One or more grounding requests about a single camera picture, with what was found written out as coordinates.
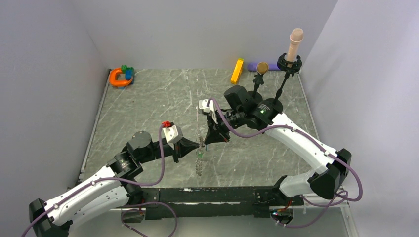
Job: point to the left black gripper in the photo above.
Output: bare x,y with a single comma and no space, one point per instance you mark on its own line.
182,147

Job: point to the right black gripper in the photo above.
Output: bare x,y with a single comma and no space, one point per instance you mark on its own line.
215,133

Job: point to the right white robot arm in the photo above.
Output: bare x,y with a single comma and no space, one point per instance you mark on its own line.
329,167

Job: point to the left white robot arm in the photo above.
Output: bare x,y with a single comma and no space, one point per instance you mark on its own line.
112,186

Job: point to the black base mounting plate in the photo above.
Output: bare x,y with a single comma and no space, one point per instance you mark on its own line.
256,201

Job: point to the yellow toy block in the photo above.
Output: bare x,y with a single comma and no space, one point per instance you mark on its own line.
237,71

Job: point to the short black microphone stand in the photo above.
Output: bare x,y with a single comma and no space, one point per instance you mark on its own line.
258,81

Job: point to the purple cylinder toy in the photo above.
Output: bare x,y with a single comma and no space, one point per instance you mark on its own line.
252,67

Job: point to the blue toy block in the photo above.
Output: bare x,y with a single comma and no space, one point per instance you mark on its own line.
129,75

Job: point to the green toy block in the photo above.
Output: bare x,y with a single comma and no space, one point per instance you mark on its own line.
125,69

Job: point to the tall black microphone stand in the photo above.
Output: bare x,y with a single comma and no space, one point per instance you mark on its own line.
290,66

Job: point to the pink microphone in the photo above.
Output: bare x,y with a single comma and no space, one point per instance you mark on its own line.
296,37

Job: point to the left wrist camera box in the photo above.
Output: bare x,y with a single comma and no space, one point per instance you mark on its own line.
172,132

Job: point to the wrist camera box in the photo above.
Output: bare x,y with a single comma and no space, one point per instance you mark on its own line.
172,132
207,107

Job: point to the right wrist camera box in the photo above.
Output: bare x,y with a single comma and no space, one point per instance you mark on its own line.
207,107

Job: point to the orange ring toy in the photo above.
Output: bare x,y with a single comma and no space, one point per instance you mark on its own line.
117,79

